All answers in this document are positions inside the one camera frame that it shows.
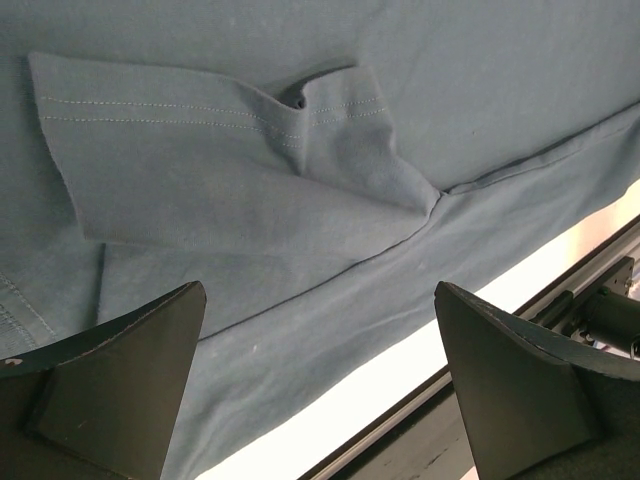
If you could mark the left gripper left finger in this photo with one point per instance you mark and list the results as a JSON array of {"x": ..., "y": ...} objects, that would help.
[{"x": 101, "y": 404}]

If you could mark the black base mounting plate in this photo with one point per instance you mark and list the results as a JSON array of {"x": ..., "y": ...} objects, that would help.
[{"x": 435, "y": 446}]

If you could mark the horizontal aluminium rail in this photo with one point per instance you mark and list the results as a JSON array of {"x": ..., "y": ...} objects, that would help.
[{"x": 392, "y": 423}]

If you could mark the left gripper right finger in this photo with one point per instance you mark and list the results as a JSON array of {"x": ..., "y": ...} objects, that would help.
[{"x": 536, "y": 404}]

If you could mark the teal blue t-shirt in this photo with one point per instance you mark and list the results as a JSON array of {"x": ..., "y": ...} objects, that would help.
[{"x": 319, "y": 166}]

